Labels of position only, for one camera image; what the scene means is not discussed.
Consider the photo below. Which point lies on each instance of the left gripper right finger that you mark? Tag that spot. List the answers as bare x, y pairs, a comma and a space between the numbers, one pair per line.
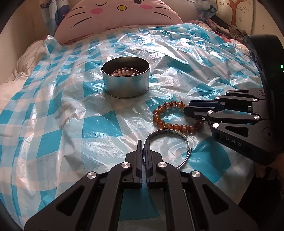
154, 180

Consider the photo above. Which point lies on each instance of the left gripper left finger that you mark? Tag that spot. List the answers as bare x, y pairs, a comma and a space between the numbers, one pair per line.
133, 178

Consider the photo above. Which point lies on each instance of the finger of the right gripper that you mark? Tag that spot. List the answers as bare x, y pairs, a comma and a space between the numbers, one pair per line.
207, 104
199, 113

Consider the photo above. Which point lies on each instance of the silver engraved bangle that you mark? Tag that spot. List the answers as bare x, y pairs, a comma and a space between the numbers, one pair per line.
170, 132

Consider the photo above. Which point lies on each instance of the dark clothes pile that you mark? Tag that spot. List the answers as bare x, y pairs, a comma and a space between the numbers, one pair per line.
225, 30

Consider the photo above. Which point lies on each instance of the round silver metal tin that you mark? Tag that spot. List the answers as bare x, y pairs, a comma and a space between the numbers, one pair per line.
126, 77

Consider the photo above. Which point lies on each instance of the blue checkered plastic sheet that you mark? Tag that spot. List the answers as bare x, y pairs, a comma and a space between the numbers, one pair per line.
58, 123

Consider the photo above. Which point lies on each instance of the white quilt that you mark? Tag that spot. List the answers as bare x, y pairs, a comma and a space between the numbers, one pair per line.
24, 67

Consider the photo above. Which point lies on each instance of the pink cat face pillow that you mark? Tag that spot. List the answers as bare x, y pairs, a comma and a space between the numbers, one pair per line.
90, 17

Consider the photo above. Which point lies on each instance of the blue patterned curtain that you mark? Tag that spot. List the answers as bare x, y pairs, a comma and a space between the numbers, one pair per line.
53, 12

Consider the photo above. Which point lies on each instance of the cream padded headboard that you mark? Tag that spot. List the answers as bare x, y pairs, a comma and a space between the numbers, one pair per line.
24, 27

